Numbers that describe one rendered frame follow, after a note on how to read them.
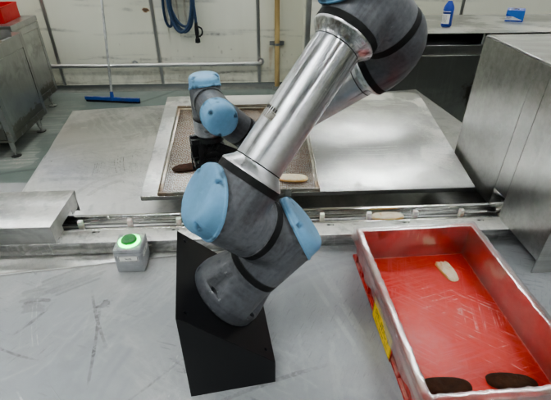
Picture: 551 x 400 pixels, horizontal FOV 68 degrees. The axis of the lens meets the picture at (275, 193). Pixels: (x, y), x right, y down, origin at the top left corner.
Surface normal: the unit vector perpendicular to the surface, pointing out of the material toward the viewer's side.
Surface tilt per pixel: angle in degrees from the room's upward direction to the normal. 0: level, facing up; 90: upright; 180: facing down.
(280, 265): 95
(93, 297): 0
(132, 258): 90
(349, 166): 10
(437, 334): 0
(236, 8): 90
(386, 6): 81
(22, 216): 0
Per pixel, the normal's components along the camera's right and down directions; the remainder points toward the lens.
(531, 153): -1.00, 0.03
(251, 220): 0.55, 0.33
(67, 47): 0.05, 0.55
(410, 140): 0.01, -0.73
